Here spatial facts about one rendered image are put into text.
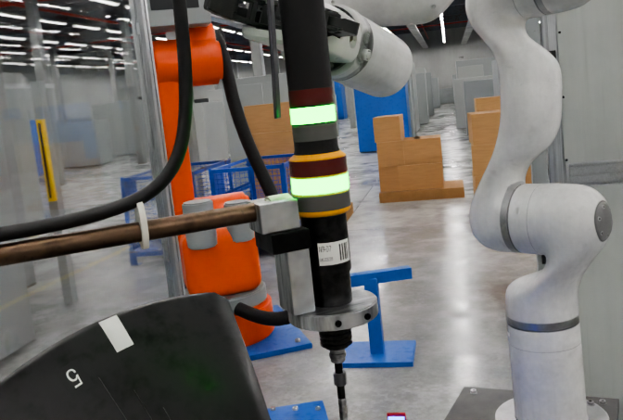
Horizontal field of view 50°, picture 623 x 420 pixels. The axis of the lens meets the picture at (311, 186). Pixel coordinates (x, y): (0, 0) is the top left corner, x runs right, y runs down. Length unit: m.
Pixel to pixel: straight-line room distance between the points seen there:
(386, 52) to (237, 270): 3.74
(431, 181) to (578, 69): 7.60
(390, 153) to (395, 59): 8.95
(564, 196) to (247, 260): 3.51
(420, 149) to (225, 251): 5.74
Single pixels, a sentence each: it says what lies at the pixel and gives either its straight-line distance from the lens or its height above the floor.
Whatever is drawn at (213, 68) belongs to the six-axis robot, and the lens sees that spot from 4.54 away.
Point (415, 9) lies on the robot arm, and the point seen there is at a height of 1.72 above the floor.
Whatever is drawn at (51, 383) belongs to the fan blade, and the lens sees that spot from 0.59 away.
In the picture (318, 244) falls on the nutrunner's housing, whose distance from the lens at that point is 0.50.
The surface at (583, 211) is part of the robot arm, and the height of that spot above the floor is 1.40.
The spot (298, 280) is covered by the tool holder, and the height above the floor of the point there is 1.49.
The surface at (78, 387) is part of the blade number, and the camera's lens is 0.59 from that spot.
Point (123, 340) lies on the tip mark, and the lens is 0.61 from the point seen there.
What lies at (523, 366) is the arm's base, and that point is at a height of 1.13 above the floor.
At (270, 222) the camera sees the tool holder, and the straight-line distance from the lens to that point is 0.48.
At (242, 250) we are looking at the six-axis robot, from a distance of 4.47.
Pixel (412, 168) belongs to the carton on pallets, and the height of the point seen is 0.46.
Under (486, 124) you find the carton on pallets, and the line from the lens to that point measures 8.04.
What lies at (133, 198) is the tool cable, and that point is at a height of 1.56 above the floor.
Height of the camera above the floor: 1.62
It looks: 8 degrees down
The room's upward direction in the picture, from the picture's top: 6 degrees counter-clockwise
